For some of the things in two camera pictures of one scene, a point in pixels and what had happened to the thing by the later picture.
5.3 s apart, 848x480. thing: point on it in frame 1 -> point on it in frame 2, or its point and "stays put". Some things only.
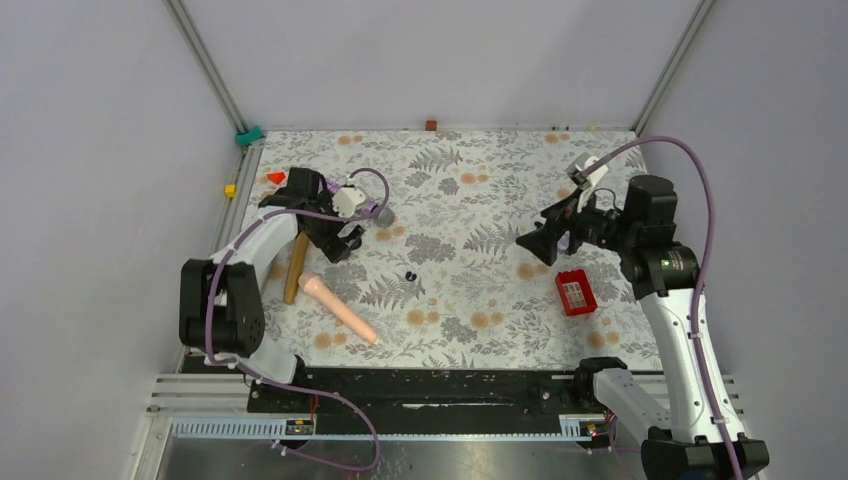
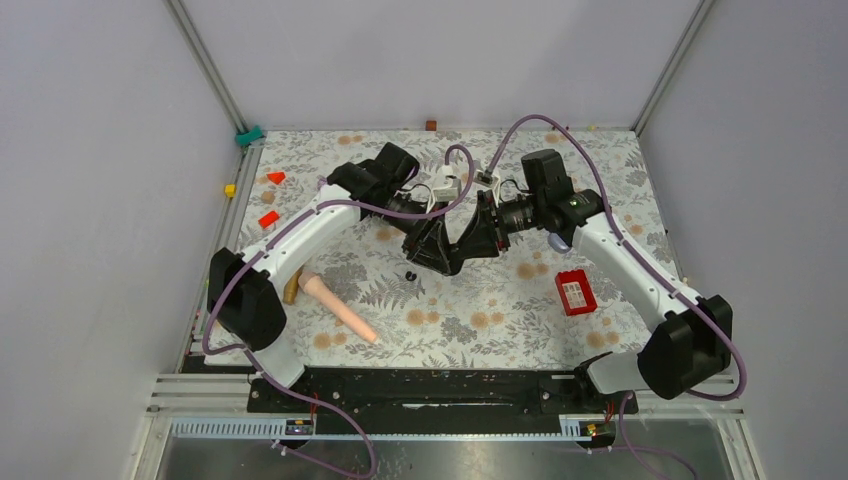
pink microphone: (331, 300) stays put
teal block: (246, 138) stays put
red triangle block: (276, 177) stays put
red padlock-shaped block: (576, 292) stays put
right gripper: (569, 214) -> (480, 240)
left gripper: (332, 245) -> (427, 244)
